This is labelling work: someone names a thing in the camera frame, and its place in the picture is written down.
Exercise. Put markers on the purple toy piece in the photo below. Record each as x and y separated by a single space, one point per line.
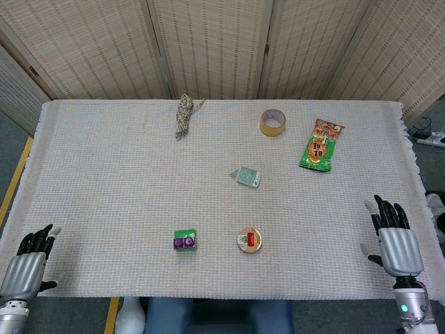
183 243

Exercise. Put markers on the blue robot base cover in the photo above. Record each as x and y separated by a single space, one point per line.
215 316

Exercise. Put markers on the beige woven folding screen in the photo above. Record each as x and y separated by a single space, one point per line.
215 45

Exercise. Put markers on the green white tissue pack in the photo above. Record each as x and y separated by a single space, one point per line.
248 175

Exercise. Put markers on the round gold tin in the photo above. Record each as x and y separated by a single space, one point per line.
249 240

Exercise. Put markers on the yellow tape roll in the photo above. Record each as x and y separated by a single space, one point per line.
268 131

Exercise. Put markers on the white shoe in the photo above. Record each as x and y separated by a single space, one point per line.
436 205

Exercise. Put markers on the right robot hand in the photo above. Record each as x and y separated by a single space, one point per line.
400 250

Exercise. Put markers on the green orange snack bag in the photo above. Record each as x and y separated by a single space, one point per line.
318 153

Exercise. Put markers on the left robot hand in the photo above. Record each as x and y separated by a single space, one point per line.
22 275

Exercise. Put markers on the green toy piece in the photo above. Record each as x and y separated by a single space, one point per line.
185 233

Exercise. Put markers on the white woven table cloth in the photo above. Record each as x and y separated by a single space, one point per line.
104 174

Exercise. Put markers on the white robot body shell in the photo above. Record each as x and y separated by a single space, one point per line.
130 316

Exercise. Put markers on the white power strip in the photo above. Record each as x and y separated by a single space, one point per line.
431 141

